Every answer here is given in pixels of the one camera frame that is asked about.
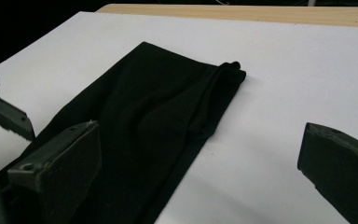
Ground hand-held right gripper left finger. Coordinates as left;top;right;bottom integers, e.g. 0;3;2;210
7;120;103;224

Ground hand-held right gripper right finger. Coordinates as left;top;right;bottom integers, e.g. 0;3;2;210
297;121;358;224

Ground black tank top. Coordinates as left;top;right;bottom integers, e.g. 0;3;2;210
0;41;247;224

